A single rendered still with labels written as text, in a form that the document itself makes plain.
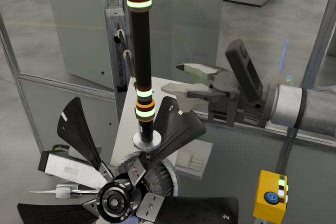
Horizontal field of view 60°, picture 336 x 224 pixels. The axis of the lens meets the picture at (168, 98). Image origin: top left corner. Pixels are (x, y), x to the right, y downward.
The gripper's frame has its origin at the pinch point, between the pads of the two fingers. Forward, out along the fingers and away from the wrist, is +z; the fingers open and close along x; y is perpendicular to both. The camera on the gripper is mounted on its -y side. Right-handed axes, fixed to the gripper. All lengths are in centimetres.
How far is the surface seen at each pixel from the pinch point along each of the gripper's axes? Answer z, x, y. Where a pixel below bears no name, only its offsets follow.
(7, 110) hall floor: 238, 128, 166
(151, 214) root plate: 5.3, -2.7, 48.1
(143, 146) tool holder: 6.2, -3.3, 19.7
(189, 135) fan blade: -1.0, 11.7, 26.7
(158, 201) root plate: 5.0, 2.1, 48.1
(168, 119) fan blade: 7.8, 18.0, 28.2
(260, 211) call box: -27, 21, 63
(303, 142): -43, 71, 69
